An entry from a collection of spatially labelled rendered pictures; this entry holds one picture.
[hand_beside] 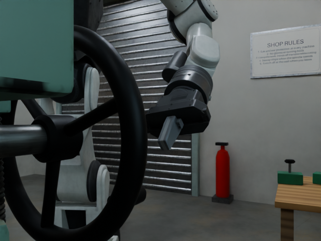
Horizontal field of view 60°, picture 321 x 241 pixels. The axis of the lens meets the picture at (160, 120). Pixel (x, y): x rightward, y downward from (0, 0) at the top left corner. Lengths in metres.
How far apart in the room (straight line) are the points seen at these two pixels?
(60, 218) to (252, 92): 2.36
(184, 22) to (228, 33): 2.33
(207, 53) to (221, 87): 2.45
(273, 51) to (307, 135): 0.86
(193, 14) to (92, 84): 0.36
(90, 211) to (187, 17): 0.69
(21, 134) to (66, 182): 0.65
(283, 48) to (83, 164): 2.44
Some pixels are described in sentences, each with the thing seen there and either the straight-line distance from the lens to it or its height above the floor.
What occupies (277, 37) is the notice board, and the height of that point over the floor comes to 1.64.
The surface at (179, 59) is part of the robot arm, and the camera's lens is 0.64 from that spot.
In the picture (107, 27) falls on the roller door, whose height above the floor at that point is 2.02.
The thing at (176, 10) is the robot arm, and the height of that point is 1.15.
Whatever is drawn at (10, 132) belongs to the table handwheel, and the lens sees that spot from 0.34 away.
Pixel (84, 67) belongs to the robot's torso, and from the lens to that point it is 0.90.
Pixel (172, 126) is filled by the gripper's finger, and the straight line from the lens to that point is 0.46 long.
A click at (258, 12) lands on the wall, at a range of 3.16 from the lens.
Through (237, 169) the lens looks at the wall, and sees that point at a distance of 3.04.
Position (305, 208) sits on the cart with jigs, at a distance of 1.17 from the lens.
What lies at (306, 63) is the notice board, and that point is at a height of 1.36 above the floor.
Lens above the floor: 0.83
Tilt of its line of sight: level
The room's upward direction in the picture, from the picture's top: straight up
